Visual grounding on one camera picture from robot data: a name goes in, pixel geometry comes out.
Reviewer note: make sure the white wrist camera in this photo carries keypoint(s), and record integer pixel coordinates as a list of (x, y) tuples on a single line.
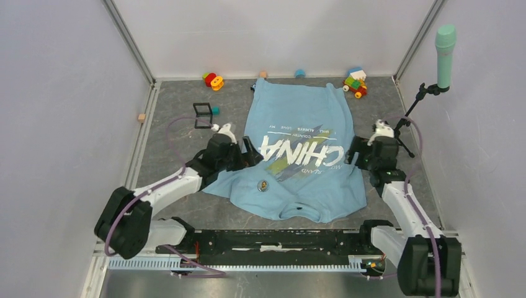
[(381, 129), (226, 129)]

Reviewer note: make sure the mint green microphone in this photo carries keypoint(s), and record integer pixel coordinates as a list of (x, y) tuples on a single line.
[(445, 41)]

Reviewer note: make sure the black open brooch box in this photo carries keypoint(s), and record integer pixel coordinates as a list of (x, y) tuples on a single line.
[(203, 115)]

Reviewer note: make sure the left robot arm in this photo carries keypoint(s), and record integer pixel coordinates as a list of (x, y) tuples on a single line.
[(126, 225)]

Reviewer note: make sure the black base frame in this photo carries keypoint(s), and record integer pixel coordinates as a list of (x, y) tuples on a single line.
[(216, 253)]

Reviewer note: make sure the red orange green toy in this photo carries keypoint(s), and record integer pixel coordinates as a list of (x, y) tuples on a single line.
[(213, 81)]

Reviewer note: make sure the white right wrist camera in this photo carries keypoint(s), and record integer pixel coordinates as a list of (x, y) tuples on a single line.
[(381, 129)]

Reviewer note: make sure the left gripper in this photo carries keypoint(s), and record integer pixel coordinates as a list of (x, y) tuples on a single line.
[(245, 159)]

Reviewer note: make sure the round brooch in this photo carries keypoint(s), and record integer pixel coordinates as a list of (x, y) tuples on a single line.
[(263, 186)]

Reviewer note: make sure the blue round cap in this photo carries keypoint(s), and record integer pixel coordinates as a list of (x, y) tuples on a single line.
[(300, 73)]

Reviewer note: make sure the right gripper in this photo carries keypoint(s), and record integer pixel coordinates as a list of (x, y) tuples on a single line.
[(358, 144)]

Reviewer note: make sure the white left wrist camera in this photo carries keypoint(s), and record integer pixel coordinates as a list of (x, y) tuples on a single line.
[(226, 129)]

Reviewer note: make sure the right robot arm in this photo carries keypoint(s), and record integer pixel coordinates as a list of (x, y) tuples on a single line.
[(428, 263)]

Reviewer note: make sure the tan cube on rail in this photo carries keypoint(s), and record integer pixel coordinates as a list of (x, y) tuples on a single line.
[(141, 118)]

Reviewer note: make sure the light blue printed t-shirt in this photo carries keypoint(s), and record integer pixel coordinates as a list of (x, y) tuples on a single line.
[(303, 133)]

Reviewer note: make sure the colourful building block toy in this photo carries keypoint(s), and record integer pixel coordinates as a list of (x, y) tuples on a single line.
[(355, 82)]

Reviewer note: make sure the black microphone tripod stand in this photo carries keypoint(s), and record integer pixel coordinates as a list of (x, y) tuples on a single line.
[(433, 89)]

